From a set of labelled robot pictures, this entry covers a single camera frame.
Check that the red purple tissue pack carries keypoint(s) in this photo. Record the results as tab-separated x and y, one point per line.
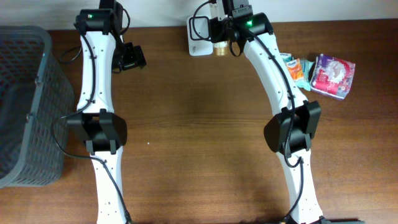
332	76

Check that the cream tube with gold cap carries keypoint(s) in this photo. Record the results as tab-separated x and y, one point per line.
220	48

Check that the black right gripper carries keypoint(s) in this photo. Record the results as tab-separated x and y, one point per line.
214	27

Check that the grey plastic mesh basket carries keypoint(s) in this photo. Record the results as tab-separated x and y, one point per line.
34	94

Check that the orange tissue packet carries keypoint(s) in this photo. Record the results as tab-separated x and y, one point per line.
295	69

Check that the white barcode scanner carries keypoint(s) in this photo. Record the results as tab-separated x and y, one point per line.
196	46

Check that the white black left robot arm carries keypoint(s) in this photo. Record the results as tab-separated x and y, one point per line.
104	133

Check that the green wet wipes pack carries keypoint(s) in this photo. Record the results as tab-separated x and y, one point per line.
306	66

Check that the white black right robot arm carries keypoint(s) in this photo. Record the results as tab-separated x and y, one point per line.
290	132

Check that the teal tissue packet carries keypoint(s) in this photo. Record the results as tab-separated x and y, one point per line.
286	57

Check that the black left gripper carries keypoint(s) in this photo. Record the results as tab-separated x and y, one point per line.
137	56

